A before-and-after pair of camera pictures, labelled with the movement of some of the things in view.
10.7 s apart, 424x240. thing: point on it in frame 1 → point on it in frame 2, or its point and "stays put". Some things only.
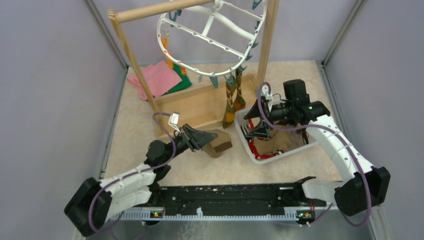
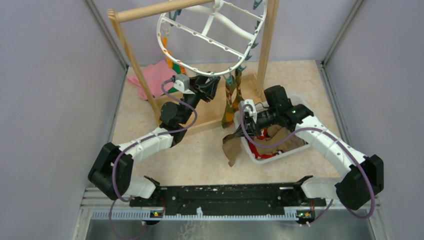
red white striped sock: (244, 130) stays put
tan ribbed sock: (278, 140) stays put
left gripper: (195, 139) → (209, 91)
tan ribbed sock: (222, 142) → (231, 146)
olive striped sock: (239, 102) stays put
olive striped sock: (229, 114) stays put
